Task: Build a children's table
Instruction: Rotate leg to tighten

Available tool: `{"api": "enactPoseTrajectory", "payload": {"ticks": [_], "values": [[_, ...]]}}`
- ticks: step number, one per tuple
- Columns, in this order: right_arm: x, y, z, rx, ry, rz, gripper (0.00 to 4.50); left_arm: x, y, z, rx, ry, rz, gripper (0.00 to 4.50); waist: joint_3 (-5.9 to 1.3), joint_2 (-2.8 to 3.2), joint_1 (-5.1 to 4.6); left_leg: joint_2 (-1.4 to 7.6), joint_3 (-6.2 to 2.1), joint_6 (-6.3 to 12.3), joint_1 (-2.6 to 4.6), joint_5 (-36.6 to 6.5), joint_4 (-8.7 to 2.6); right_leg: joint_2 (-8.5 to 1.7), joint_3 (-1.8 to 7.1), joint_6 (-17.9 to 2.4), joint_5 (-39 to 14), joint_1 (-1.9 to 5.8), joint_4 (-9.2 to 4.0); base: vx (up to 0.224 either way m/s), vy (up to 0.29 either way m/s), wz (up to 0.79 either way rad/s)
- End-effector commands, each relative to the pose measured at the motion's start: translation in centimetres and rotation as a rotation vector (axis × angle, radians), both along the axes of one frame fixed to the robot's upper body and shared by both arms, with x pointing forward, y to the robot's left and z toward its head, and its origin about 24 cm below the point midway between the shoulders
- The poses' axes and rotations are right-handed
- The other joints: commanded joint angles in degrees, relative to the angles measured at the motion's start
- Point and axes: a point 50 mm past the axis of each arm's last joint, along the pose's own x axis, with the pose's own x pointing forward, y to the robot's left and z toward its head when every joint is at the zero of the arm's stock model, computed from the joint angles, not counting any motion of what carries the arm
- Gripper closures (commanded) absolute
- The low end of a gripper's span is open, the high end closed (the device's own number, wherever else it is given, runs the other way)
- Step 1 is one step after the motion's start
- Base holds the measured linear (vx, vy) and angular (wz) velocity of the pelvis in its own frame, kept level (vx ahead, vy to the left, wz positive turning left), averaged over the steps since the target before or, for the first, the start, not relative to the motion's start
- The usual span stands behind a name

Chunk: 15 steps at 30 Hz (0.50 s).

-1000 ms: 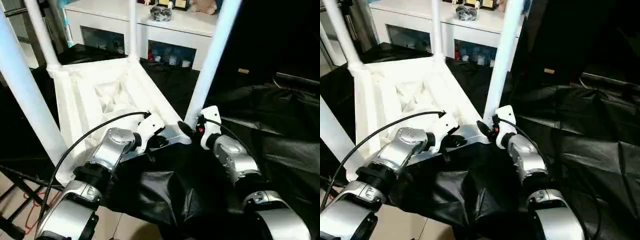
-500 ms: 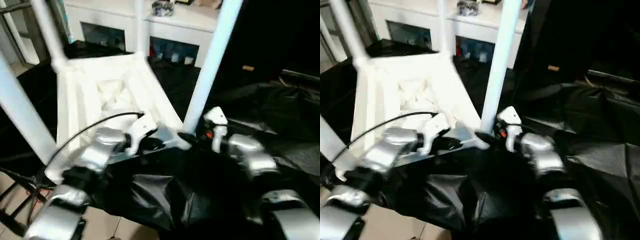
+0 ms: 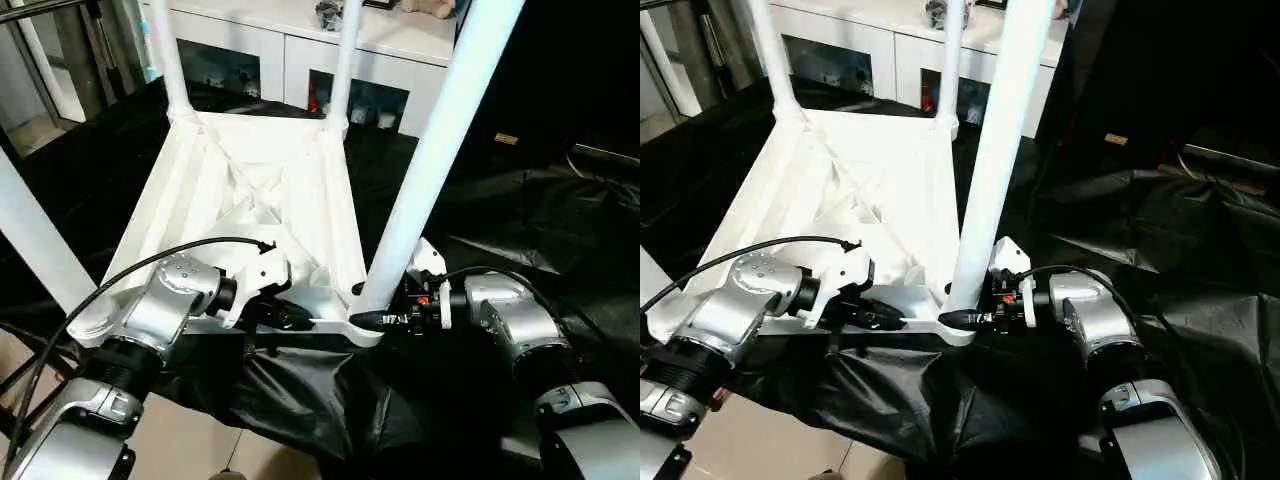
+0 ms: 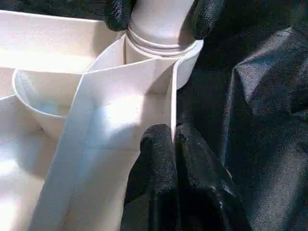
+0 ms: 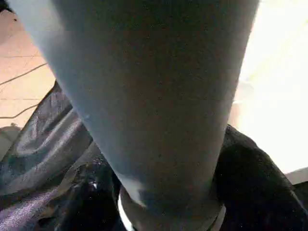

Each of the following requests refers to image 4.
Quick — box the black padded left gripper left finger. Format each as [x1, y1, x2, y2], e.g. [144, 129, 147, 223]
[120, 123, 180, 231]

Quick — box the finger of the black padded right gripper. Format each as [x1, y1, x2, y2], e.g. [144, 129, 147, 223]
[103, 0, 135, 32]
[191, 0, 241, 41]

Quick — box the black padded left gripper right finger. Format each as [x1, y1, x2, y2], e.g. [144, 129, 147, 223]
[173, 122, 251, 231]

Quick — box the white plastic table leg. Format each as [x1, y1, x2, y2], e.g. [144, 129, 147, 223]
[126, 0, 200, 58]

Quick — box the white plastic table top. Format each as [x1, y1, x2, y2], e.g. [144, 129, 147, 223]
[0, 9, 205, 231]

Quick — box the black mat cover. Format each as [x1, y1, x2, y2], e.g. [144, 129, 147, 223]
[0, 0, 308, 231]

